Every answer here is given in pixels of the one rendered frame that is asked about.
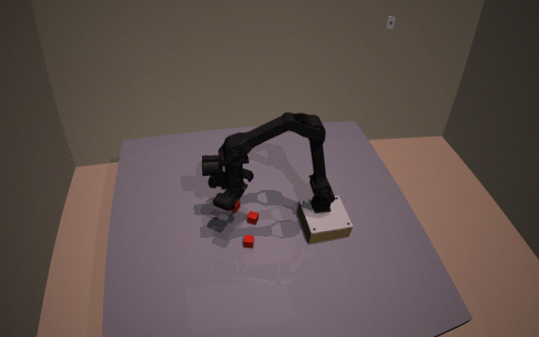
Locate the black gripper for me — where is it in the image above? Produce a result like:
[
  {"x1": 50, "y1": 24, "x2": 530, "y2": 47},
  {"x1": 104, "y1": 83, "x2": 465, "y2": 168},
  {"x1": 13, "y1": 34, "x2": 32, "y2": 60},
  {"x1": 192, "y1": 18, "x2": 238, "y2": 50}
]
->
[{"x1": 213, "y1": 168, "x2": 254, "y2": 211}]

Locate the red cube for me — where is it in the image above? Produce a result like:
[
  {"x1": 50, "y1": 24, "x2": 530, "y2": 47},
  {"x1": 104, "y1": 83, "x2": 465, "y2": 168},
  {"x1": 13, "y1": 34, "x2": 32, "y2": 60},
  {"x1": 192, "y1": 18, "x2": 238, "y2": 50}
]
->
[
  {"x1": 243, "y1": 235, "x2": 255, "y2": 248},
  {"x1": 230, "y1": 201, "x2": 240, "y2": 212},
  {"x1": 247, "y1": 211, "x2": 258, "y2": 225}
]

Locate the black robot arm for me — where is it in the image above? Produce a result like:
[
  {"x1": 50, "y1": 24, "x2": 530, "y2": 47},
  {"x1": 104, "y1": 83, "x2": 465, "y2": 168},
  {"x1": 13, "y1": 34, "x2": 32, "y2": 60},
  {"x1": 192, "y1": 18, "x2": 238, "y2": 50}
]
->
[{"x1": 202, "y1": 112, "x2": 336, "y2": 213}]

